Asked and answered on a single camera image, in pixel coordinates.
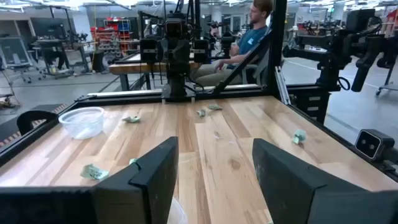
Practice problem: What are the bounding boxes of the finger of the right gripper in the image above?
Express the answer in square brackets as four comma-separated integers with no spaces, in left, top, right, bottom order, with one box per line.
[193,38,210,65]
[139,37,158,65]

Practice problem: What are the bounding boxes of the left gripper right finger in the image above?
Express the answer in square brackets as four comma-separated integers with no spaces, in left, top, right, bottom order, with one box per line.
[252,138,367,224]

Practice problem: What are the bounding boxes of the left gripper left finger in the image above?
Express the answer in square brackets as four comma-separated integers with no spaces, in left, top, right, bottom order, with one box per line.
[92,136,180,224]

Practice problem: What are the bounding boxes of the wooden background table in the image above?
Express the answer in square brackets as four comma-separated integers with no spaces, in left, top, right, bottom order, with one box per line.
[108,52,201,91]

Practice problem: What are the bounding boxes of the clear plastic bowl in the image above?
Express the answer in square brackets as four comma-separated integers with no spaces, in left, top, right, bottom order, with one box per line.
[167,197,188,224]
[58,106,105,140]

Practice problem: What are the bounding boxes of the red shelf rack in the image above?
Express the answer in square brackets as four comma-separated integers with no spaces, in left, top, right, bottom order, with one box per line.
[90,17,132,53]

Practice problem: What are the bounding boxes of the person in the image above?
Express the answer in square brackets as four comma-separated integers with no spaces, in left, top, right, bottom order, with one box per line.
[190,0,275,88]

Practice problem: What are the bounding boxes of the black drawer cabinet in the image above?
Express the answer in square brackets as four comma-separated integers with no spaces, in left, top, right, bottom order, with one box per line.
[291,88,331,124]

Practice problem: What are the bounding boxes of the background equipment desk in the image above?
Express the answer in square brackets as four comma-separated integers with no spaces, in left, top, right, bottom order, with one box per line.
[30,5,91,79]

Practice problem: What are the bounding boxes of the grey office chair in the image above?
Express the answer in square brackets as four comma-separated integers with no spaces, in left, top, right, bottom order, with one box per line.
[0,36,42,84]

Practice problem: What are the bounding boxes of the black chair back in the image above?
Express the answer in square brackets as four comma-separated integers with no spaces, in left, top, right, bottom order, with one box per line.
[16,110,59,136]

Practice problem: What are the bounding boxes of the black background robot arms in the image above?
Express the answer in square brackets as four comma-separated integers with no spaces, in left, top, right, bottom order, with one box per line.
[282,8,398,93]

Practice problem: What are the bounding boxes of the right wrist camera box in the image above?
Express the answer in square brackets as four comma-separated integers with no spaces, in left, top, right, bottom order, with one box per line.
[164,17,188,40]

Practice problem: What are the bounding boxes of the black diagonal frame brace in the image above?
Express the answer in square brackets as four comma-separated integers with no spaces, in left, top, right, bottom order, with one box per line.
[213,30,272,96]

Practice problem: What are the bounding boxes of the black frame post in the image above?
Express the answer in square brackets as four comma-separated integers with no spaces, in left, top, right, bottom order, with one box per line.
[267,0,289,96]

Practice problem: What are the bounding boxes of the silver aluminium bracket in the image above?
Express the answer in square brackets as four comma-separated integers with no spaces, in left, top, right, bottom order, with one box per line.
[274,66,292,106]

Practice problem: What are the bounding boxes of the black table-level camera box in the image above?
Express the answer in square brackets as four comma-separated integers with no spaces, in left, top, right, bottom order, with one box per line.
[354,128,396,162]

